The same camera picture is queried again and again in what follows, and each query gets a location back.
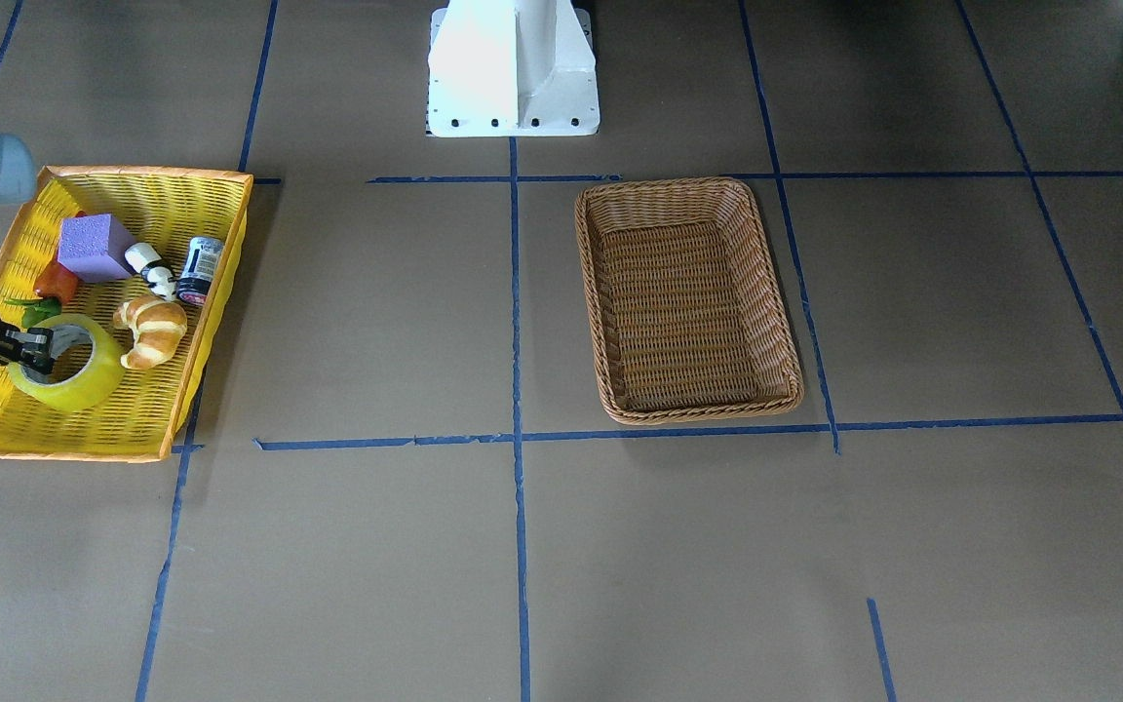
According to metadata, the yellow tape roll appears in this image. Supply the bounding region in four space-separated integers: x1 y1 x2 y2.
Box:
6 314 125 413

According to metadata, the yellow plastic woven basket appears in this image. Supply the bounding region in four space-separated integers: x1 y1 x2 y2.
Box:
0 166 253 462

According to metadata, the brown wicker basket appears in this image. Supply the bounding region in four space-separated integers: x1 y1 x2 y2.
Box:
574 176 805 426

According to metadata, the toy carrot with leaves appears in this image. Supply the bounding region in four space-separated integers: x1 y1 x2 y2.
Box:
4 259 80 329

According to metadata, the purple foam cube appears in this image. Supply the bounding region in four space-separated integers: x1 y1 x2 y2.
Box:
57 215 138 284

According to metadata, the toy croissant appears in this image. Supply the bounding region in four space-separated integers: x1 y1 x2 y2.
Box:
112 294 188 371

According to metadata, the white small bottle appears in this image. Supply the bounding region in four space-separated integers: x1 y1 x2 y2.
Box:
124 243 177 302

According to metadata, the small dark can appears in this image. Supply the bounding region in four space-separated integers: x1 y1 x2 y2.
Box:
175 236 223 307

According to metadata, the white pedestal column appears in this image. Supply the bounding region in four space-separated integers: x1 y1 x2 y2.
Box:
424 1 601 138

